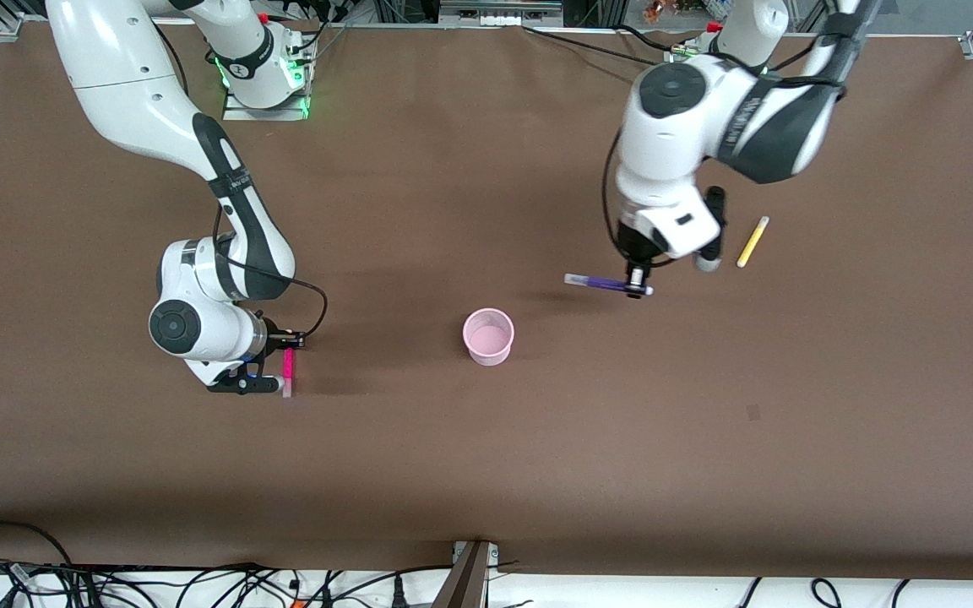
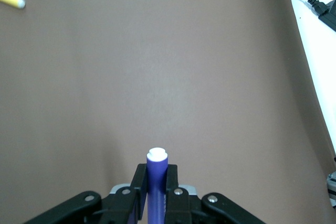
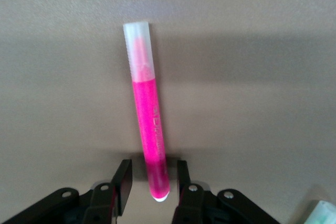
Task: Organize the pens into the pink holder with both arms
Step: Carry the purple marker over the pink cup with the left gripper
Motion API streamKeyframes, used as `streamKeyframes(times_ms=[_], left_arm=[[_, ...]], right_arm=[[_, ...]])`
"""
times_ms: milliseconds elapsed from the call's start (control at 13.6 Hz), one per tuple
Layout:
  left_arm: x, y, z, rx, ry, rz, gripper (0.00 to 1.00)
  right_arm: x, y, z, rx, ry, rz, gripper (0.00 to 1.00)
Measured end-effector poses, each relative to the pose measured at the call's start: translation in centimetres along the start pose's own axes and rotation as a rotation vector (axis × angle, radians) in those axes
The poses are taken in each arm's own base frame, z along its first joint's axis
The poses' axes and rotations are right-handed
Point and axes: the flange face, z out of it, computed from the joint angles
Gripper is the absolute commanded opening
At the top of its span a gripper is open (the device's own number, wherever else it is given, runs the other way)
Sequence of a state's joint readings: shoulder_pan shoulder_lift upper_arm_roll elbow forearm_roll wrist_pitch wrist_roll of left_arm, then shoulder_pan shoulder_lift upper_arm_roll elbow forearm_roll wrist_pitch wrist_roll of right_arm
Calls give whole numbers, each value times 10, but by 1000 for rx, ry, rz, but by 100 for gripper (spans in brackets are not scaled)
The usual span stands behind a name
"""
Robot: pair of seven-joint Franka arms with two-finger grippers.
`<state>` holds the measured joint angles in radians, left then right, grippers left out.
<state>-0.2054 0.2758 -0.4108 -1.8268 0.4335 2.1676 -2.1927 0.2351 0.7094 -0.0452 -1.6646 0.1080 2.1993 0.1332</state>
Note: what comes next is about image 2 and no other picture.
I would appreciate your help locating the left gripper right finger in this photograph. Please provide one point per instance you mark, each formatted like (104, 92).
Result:
(172, 179)

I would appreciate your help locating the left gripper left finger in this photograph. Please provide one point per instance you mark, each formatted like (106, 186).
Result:
(136, 179)

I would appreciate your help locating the purple pen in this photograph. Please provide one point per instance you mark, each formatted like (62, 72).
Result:
(156, 182)

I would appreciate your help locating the grey metal clamp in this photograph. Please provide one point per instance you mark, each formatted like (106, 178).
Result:
(332, 190)

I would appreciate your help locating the black power adapter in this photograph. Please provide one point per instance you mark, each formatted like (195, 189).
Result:
(330, 14)

